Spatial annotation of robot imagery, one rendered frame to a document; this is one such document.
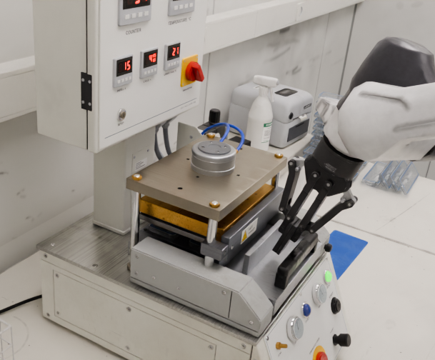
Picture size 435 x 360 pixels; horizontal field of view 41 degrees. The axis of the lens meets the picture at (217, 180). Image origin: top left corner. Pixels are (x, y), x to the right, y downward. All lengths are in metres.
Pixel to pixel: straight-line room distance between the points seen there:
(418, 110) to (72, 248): 0.69
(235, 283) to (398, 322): 0.53
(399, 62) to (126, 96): 0.44
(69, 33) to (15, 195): 0.53
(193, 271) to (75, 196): 0.65
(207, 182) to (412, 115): 0.40
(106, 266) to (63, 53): 0.38
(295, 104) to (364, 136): 1.25
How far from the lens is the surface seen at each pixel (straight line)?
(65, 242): 1.15
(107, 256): 1.10
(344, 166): 0.90
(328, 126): 0.90
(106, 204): 1.16
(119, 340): 1.12
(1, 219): 1.37
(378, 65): 0.84
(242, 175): 1.02
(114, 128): 0.98
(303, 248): 1.03
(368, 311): 1.37
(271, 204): 1.07
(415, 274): 1.54
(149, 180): 0.98
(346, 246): 1.58
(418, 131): 0.71
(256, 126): 1.91
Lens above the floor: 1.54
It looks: 26 degrees down
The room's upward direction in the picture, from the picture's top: 6 degrees clockwise
